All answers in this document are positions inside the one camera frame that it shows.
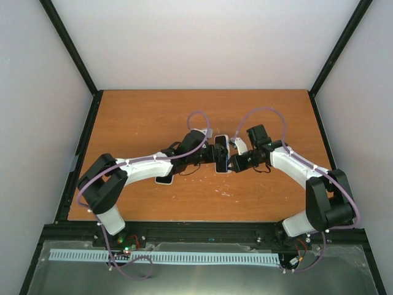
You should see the light blue slotted cable duct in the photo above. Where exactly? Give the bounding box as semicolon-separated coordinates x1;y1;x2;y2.
48;249;280;267

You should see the black corner post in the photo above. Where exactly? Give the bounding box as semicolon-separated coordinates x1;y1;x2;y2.
309;0;374;93
38;0;104;96

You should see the small black phone white case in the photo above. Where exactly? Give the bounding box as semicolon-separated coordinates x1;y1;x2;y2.
155;175;173;185

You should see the grey metal front plate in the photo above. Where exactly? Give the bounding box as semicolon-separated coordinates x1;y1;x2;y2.
28;242;378;294

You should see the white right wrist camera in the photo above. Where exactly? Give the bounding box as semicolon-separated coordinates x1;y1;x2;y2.
229;137;248;155

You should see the black right corner post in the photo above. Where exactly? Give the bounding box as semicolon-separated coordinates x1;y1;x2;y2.
309;0;374;93

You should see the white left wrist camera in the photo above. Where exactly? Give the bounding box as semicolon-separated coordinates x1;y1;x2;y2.
200;128;213;139

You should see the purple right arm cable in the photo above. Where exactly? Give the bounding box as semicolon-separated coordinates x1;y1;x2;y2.
233;106;360;273

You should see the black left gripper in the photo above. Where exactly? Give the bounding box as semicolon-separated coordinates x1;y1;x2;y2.
188;144;228;165

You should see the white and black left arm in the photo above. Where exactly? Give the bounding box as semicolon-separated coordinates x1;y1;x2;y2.
77;128;229;248

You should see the black aluminium frame rail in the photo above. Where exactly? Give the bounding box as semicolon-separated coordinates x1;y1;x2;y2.
42;221;366;250

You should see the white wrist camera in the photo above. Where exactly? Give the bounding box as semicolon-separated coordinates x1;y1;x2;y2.
229;137;248;155
200;128;213;139

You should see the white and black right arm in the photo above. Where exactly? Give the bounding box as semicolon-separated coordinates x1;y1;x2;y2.
228;125;359;246

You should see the black left corner post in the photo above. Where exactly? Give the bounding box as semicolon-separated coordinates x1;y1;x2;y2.
38;0;104;96

